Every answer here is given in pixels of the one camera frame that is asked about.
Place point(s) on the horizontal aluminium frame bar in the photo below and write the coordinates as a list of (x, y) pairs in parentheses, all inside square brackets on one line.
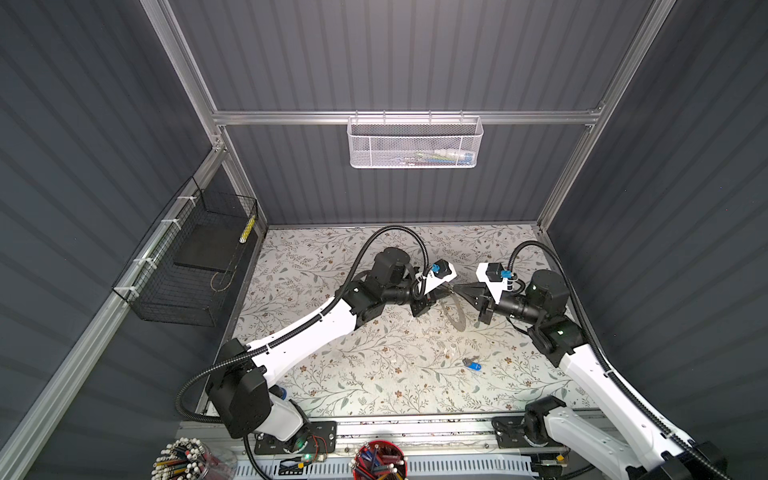
[(517, 117)]

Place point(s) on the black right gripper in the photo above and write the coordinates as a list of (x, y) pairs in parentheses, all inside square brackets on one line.
[(485, 305)]

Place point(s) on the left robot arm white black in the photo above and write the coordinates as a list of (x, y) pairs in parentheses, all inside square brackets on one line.
[(243, 390)]

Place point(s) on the blue black stapler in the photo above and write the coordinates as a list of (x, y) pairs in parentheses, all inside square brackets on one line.
[(279, 392)]

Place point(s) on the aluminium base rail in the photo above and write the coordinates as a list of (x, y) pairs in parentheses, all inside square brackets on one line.
[(435, 446)]

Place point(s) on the black wire basket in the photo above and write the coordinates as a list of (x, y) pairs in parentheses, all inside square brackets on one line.
[(190, 269)]

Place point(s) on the yellow marker pen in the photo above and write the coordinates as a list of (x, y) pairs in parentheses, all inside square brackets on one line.
[(248, 228)]

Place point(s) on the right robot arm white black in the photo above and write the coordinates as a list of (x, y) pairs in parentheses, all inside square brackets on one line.
[(648, 446)]

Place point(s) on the aluminium frame corner post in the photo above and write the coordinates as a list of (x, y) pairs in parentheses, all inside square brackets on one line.
[(223, 168)]

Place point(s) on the white wire mesh basket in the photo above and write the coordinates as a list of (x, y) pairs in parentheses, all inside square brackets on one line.
[(414, 146)]

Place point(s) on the black foam pad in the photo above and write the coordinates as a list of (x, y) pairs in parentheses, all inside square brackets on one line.
[(210, 248)]

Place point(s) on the clear pencil jar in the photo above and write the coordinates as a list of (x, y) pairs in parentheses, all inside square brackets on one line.
[(192, 459)]

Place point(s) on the red pencil cup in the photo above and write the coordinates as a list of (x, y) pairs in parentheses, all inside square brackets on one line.
[(379, 460)]

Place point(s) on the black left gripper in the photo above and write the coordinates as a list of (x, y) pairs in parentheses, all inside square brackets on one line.
[(426, 302)]

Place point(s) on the perforated metal ring plate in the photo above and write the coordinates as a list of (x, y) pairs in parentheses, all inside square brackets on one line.
[(452, 311)]

